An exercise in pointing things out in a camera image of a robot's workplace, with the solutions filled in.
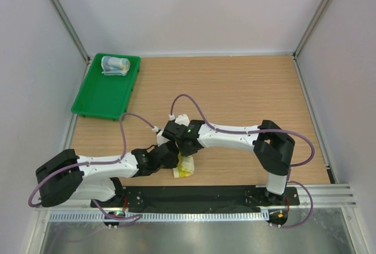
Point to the aluminium frame post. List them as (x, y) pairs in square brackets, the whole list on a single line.
[(70, 29), (314, 21)]

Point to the green plastic tray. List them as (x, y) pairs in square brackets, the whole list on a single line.
[(106, 96)]

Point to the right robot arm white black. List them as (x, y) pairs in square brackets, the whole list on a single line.
[(272, 147)]

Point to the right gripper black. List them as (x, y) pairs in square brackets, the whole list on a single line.
[(187, 152)]

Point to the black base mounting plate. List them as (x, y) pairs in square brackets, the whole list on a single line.
[(198, 199)]

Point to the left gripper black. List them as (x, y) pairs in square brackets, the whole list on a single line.
[(173, 163)]

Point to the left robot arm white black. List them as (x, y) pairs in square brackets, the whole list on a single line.
[(68, 176)]

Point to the white slotted cable duct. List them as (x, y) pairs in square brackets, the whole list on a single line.
[(96, 216)]

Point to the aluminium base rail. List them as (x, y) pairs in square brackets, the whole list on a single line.
[(320, 195)]

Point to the blue polka dot towel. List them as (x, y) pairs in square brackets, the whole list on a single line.
[(113, 66)]

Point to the right aluminium frame post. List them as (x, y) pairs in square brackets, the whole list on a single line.
[(314, 21)]

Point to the yellow green patterned towel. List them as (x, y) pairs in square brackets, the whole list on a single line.
[(184, 168)]

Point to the left aluminium frame post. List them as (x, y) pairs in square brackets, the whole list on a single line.
[(70, 29)]

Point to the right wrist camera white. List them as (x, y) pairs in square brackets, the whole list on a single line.
[(182, 119)]

